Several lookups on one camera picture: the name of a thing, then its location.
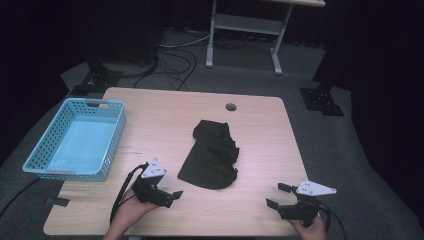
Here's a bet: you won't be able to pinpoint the white floor cable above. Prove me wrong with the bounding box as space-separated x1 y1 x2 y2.
158 33 212 49

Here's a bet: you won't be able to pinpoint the black cloth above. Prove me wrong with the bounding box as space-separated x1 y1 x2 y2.
177 119 241 191

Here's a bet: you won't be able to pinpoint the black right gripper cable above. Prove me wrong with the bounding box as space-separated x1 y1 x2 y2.
318 201 348 240

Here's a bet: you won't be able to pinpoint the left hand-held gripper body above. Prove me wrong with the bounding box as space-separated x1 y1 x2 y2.
132 158 172 205

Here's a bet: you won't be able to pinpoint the person's left hand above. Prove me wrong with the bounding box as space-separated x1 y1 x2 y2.
112 193 159 232

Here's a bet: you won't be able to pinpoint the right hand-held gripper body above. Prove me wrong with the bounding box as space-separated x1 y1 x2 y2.
277 179 338 229

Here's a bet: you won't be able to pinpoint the black floor cables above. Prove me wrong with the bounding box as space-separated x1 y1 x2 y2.
133 31 198 92

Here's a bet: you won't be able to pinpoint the black stand base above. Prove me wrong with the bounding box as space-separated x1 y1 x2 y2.
67 59 123 98
298 83 345 117

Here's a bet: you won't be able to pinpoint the white metal desk frame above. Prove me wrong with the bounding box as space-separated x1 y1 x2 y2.
205 0 327 76

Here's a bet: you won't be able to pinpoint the person's right hand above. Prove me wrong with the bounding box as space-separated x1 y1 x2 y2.
289 217 329 240

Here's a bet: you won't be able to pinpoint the black tape strip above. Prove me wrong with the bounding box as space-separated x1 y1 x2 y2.
46 197 71 208

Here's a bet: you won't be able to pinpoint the light blue plastic basket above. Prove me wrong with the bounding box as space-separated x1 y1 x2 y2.
22 97 127 182

